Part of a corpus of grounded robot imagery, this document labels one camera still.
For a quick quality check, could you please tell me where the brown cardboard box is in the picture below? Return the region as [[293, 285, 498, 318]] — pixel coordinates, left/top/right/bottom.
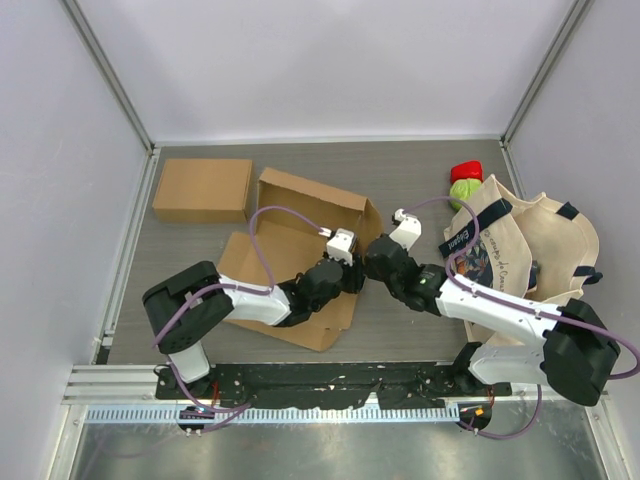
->
[[216, 168, 383, 352], [152, 158, 253, 224]]

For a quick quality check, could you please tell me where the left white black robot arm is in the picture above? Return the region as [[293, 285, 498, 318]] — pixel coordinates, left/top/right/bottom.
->
[[142, 253, 365, 399]]

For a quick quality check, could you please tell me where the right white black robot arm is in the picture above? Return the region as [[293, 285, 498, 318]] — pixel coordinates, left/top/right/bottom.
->
[[364, 234, 620, 406]]

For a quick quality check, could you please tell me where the green toy cabbage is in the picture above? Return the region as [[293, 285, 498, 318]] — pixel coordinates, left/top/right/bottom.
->
[[449, 178, 482, 211]]

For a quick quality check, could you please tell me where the red toy pepper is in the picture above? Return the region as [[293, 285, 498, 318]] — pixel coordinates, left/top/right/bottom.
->
[[450, 160, 484, 184]]

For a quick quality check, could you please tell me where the beige tote bag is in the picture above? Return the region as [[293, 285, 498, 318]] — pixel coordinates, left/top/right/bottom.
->
[[438, 173, 604, 353]]

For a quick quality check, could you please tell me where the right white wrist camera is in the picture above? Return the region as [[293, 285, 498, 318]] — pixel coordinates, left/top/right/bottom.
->
[[389, 209, 422, 252]]

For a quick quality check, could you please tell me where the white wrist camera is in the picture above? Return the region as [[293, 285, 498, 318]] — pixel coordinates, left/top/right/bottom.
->
[[389, 209, 422, 252], [319, 227, 357, 266]]

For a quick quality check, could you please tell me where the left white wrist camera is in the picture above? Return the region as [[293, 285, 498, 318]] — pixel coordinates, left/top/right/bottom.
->
[[319, 227, 357, 266]]

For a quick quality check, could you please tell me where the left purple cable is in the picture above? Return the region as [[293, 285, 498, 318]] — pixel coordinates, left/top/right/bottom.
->
[[150, 206, 334, 434]]

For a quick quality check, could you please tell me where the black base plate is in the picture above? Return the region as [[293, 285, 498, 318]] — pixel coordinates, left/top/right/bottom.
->
[[154, 362, 512, 410]]

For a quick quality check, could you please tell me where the white slotted cable duct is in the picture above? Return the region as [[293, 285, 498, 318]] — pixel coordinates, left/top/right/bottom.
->
[[85, 403, 460, 425]]

